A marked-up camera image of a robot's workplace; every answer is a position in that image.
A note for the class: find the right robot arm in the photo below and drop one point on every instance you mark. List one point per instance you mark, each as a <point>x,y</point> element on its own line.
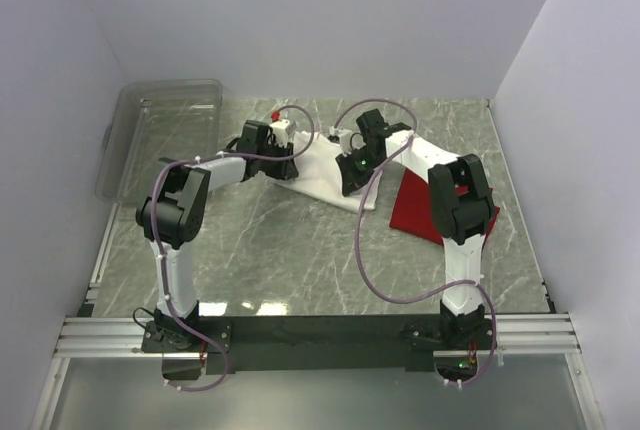
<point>461,205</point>

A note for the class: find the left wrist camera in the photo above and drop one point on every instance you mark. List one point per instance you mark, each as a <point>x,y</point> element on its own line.
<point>282,128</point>

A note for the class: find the aluminium rail frame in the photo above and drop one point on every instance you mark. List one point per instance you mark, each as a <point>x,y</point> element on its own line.
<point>266,251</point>

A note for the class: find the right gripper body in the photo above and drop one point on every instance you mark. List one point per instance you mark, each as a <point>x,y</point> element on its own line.
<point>359,166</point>

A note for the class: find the folded red t-shirt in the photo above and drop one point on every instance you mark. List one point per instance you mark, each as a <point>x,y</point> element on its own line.
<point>412,212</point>

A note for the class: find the white Coca-Cola t-shirt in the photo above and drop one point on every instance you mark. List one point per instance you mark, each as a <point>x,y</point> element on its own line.
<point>320,178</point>

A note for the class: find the black mounting base bar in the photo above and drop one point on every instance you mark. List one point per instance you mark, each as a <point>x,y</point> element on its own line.
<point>331,342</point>

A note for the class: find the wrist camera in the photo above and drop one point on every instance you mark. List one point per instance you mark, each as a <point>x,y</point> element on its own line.
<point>343,138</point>
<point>282,128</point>

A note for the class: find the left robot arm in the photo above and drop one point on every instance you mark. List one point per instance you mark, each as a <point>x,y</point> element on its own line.
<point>171,217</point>

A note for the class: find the clear plastic bin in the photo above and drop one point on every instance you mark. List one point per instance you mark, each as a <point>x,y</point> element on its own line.
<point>177,119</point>

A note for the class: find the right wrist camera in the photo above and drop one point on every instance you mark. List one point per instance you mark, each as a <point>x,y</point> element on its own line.
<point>343,138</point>

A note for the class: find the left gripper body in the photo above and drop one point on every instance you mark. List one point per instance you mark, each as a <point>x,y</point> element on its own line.
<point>276,168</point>

